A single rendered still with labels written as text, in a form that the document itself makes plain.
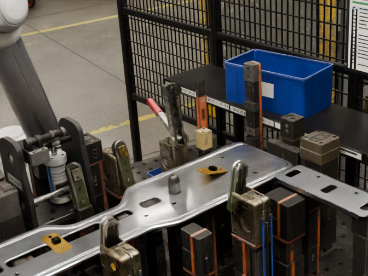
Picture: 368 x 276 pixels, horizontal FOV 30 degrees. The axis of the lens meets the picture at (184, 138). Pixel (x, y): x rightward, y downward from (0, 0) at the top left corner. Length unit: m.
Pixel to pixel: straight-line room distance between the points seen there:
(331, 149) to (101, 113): 3.31
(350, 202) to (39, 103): 0.86
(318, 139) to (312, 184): 0.15
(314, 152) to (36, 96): 0.76
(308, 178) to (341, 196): 0.12
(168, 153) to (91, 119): 3.05
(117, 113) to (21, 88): 3.12
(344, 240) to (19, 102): 1.01
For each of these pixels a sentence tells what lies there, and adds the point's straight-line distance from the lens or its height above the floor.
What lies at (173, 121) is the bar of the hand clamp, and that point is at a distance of 1.86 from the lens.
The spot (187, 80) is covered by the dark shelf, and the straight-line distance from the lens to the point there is 2.42.
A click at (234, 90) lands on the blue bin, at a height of 1.07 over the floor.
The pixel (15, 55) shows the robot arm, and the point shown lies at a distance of 1.82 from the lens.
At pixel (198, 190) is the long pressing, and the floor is 1.00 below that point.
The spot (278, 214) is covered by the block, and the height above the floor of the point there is 0.95.
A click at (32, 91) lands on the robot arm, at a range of 1.89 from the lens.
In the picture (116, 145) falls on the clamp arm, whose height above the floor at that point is 1.10.
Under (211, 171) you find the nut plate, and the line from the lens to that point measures 1.80.
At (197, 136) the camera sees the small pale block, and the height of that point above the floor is 1.05.
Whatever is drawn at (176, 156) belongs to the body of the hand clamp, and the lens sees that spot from 1.89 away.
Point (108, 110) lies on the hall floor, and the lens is 5.05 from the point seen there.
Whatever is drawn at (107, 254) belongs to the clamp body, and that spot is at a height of 1.03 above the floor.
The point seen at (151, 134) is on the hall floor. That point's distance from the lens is 4.57.
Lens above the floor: 1.84
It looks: 24 degrees down
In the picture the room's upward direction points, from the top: 4 degrees counter-clockwise
